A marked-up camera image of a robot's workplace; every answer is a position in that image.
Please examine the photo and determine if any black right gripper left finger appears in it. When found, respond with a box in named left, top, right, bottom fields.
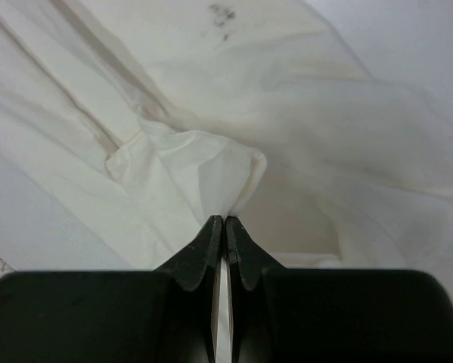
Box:
left=0, top=216, right=222, bottom=362

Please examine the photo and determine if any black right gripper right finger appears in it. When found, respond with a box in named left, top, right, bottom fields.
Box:
left=225, top=217, right=453, bottom=362

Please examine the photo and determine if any white t shirt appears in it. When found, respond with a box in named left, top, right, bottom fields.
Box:
left=0, top=1, right=453, bottom=278

